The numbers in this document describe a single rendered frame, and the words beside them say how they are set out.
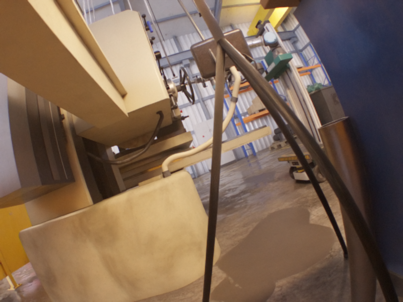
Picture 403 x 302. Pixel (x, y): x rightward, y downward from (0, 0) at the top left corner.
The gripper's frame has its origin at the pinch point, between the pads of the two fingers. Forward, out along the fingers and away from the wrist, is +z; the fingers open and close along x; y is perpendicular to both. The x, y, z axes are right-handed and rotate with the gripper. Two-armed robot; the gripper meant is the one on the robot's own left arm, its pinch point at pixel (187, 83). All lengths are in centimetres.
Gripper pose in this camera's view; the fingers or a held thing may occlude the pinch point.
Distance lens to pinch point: 208.5
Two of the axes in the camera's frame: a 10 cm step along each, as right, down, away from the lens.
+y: -2.7, -8.7, -4.1
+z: -9.3, 3.5, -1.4
